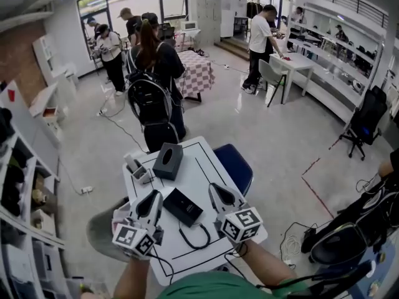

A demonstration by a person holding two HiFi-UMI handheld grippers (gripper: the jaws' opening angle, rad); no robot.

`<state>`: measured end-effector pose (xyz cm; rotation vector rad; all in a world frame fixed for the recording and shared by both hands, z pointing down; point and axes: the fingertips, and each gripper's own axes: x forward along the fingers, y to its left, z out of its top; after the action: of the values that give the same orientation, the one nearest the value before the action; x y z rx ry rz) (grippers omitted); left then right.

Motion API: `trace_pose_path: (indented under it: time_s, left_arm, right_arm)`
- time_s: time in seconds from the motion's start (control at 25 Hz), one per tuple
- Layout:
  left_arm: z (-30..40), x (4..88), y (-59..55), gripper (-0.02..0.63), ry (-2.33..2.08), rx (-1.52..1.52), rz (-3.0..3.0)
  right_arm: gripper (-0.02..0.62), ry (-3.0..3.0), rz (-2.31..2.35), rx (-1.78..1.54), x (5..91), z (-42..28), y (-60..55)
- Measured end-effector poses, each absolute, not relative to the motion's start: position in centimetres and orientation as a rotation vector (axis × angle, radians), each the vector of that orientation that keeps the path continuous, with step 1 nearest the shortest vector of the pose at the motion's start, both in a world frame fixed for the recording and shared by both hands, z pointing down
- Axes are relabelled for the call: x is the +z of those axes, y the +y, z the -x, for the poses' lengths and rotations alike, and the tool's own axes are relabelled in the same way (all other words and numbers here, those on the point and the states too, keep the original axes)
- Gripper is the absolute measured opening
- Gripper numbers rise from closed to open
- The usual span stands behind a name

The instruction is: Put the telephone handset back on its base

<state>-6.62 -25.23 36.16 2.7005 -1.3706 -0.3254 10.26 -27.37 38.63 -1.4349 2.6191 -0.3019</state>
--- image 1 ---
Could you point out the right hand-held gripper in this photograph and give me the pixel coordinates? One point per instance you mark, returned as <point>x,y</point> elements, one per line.
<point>240,224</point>

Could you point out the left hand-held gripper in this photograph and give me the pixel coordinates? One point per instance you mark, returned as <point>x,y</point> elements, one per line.
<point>137,229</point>

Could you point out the black telephone base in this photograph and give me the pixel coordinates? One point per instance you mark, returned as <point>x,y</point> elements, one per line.
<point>183,206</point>

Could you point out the person's right forearm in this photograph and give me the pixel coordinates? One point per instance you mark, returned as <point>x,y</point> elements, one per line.
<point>268,265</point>

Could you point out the person's left forearm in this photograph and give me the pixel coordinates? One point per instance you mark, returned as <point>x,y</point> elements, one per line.
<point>132,279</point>

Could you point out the grey desk organizer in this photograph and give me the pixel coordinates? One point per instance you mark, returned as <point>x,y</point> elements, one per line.
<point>142,176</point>

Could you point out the blue chair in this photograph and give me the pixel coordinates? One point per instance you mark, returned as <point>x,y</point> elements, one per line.
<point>233,167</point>

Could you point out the black tissue box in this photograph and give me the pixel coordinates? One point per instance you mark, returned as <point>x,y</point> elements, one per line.
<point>168,162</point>

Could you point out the white remote control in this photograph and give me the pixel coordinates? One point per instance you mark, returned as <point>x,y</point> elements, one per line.
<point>130,162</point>

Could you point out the olive round stool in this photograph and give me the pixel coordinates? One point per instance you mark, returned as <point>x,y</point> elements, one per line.
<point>101,232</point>

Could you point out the white power strip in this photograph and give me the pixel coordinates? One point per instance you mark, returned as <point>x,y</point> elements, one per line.
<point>101,112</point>
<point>87,190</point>

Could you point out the black backpack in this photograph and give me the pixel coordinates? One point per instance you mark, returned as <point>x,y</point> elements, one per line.
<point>149,100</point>

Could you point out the person's green shirt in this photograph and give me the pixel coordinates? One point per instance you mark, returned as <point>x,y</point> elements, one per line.
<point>218,286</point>

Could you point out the table with checkered cloth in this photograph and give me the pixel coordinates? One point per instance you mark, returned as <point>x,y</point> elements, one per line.
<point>198,70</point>

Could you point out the white cubby shelf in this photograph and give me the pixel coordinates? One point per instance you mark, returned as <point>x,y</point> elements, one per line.
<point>28,216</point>

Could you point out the pale grey chair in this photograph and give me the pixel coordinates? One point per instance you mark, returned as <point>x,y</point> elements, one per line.
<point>271,72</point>

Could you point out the white low desk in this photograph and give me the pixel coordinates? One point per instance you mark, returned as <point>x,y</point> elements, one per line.
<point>51,104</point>

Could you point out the black and grey chair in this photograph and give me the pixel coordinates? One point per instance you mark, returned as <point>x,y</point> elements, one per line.
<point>349,232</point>

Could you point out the white rectangular table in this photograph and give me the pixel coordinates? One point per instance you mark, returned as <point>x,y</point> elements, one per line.
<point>296,62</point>

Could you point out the white microwave oven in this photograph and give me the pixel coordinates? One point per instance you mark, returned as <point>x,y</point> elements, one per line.
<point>190,25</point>

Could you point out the long white shelving unit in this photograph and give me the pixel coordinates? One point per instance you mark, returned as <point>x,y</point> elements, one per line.
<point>333,70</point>

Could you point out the black office chair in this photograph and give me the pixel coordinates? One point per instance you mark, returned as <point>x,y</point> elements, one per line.
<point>369,117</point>

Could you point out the grey lockers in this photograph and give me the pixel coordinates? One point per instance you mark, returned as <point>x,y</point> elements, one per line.
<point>209,17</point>

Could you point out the white tall cabinet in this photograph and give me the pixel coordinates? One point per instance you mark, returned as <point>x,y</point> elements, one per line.
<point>50,55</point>

